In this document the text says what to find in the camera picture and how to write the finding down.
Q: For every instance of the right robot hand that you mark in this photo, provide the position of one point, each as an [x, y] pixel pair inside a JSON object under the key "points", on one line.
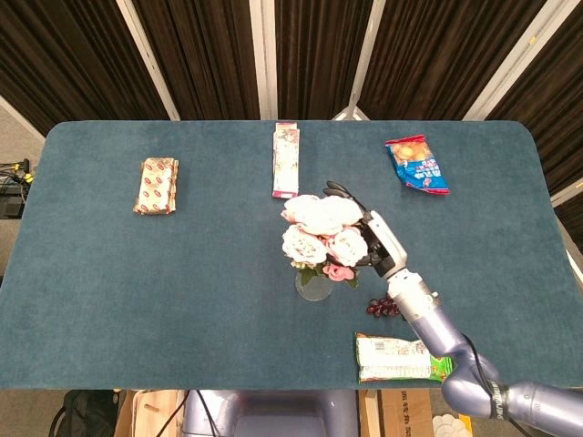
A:
{"points": [[385, 246]]}

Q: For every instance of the pink artificial flower bouquet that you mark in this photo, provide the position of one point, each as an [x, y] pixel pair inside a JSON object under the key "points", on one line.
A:
{"points": [[323, 232]]}

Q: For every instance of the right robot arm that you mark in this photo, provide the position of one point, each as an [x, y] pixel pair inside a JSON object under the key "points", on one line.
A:
{"points": [[455, 350]]}

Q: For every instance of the clear glass cup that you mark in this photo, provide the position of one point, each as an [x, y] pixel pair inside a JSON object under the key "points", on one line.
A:
{"points": [[314, 289]]}

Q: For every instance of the dark red artificial grapes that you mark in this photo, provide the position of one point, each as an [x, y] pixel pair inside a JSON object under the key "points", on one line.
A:
{"points": [[382, 307]]}

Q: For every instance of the blue snack bag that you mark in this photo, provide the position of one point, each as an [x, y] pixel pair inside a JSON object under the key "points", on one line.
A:
{"points": [[416, 166]]}

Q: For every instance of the green and white snack bag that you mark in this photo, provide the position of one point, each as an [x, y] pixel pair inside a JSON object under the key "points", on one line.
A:
{"points": [[391, 359]]}

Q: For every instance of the pink floral paper box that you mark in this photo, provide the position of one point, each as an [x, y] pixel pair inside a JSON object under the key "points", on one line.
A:
{"points": [[286, 159]]}

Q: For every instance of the brown cardboard box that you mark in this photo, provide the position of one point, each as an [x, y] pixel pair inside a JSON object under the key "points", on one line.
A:
{"points": [[401, 412]]}

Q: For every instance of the purple robot torso base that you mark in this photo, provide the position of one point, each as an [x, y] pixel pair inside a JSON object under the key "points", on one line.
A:
{"points": [[273, 412]]}

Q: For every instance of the dark brown curtain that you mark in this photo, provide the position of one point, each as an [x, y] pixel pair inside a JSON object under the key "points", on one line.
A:
{"points": [[319, 54]]}

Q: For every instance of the blue felt table mat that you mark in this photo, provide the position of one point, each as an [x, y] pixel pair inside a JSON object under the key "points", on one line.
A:
{"points": [[182, 282]]}

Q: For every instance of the gold red wrapped snack pack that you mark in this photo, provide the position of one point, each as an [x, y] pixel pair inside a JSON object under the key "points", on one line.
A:
{"points": [[156, 185]]}

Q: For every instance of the plywood board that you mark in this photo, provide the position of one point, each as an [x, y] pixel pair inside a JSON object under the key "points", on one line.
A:
{"points": [[148, 412]]}

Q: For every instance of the black backpack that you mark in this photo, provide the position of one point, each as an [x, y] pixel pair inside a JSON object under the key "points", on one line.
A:
{"points": [[84, 414]]}

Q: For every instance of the white metal frame post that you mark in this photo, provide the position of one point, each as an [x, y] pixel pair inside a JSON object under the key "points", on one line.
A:
{"points": [[510, 64], [364, 59], [264, 59], [148, 57]]}

